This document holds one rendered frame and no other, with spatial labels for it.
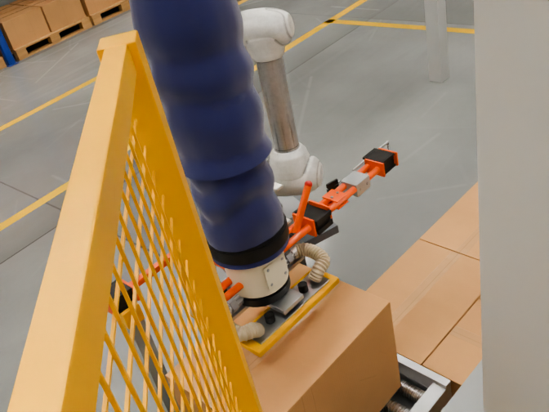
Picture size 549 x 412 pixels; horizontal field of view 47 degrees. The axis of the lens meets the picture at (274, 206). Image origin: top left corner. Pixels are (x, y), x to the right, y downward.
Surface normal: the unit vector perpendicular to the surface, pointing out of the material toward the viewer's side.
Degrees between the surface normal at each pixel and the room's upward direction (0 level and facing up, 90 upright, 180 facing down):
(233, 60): 73
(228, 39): 105
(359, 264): 0
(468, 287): 0
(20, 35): 90
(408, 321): 0
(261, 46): 92
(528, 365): 90
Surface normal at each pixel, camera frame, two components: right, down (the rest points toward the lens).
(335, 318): -0.20, -0.81
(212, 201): -0.63, 0.22
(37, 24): 0.75, 0.24
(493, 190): -0.68, 0.52
